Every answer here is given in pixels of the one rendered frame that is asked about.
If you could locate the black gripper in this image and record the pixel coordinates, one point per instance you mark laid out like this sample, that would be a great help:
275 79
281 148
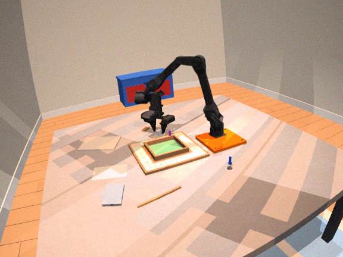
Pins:
165 120

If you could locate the white die with black pips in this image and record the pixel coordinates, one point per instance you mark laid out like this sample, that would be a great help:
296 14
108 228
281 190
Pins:
158 132

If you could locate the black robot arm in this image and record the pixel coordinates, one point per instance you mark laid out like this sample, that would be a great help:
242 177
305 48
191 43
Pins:
211 110

